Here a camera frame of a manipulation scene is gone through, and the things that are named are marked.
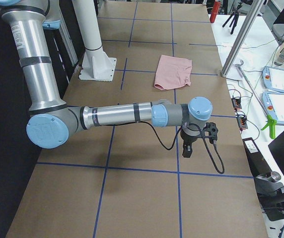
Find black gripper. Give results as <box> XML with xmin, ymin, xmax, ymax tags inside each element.
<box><xmin>180</xmin><ymin>130</ymin><xmax>202</xmax><ymax>158</ymax></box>

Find pink Snoopy t-shirt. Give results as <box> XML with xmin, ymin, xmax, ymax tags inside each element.
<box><xmin>154</xmin><ymin>55</ymin><xmax>192</xmax><ymax>90</ymax></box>

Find lower orange connector board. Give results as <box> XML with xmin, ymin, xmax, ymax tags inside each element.
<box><xmin>236</xmin><ymin>114</ymin><xmax>248</xmax><ymax>131</ymax></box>

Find black desk clamp stand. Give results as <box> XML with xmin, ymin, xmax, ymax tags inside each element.
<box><xmin>254</xmin><ymin>174</ymin><xmax>284</xmax><ymax>222</ymax></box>

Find lower blue teach pendant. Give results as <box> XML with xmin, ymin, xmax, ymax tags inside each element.
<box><xmin>262</xmin><ymin>92</ymin><xmax>284</xmax><ymax>125</ymax></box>

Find blue teach pendant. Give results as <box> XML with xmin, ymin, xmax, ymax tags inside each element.
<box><xmin>262</xmin><ymin>66</ymin><xmax>284</xmax><ymax>93</ymax></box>
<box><xmin>262</xmin><ymin>92</ymin><xmax>284</xmax><ymax>125</ymax></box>

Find metal grabber rod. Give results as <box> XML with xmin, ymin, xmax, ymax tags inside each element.
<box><xmin>234</xmin><ymin>59</ymin><xmax>270</xmax><ymax>117</ymax></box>

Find upper blue teach pendant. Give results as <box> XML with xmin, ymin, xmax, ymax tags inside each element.
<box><xmin>262</xmin><ymin>66</ymin><xmax>284</xmax><ymax>93</ymax></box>

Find red cylinder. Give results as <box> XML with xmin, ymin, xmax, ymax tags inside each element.
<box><xmin>210</xmin><ymin>0</ymin><xmax>221</xmax><ymax>23</ymax></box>

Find black tripod legs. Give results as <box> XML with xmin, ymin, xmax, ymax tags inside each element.
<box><xmin>222</xmin><ymin>2</ymin><xmax>242</xmax><ymax>35</ymax></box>

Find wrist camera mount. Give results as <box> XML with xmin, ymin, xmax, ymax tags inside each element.
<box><xmin>203</xmin><ymin>122</ymin><xmax>218</xmax><ymax>145</ymax></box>

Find green plastic grabber handle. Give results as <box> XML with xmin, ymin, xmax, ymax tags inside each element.
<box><xmin>261</xmin><ymin>115</ymin><xmax>277</xmax><ymax>139</ymax></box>

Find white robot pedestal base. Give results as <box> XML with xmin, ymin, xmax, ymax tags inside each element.
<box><xmin>72</xmin><ymin>0</ymin><xmax>117</xmax><ymax>82</ymax></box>

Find aluminium frame post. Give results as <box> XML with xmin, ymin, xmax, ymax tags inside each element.
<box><xmin>220</xmin><ymin>0</ymin><xmax>268</xmax><ymax>77</ymax></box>

